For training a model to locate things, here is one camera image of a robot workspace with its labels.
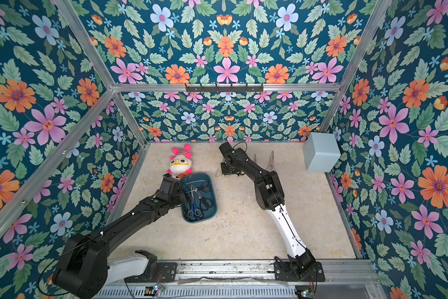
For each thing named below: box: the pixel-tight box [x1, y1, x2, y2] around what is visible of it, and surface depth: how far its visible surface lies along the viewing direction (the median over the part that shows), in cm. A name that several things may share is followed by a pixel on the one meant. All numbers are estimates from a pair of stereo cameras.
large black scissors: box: [194, 188, 214, 211], surface depth 94 cm
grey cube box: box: [303, 132, 341, 173], surface depth 100 cm
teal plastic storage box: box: [179, 173, 218, 224], surface depth 93 cm
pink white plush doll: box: [167, 143, 193, 180], surface depth 103 cm
